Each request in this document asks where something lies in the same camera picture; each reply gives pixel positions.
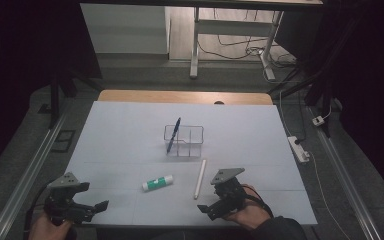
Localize black metal stand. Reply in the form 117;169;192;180
267;13;358;138
47;64;105;130

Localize aluminium rail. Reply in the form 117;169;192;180
307;105;384;240
0;108;70;240

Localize black floor cables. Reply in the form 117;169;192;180
197;9;298;69

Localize white cabinet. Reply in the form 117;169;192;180
80;3;171;55

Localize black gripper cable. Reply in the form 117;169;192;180
241;185;275;219
23;184;54;240

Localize person's left hand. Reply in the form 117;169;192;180
28;212;74;240

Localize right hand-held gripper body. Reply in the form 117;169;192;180
206;167;248;222

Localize clear acrylic pen holder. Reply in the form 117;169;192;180
162;124;205;159

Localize blue pen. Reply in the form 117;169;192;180
165;116;182;156

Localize white power cable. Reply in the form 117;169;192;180
307;150;352;240

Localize black floor frame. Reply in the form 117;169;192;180
50;129;77;154

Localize wooden table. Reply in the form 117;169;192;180
97;88;274;106

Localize green and white glue stick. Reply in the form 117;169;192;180
141;174;175;193

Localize white paper sheet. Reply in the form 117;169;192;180
60;100;318;228

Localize white power strip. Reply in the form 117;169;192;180
286;135;311;164

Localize white pen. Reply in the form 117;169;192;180
193;158;208;201

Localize white desk frame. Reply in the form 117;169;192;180
188;6;285;82

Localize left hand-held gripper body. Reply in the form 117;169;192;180
43;171;96;226

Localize person's right hand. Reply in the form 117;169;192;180
222;184;272;232

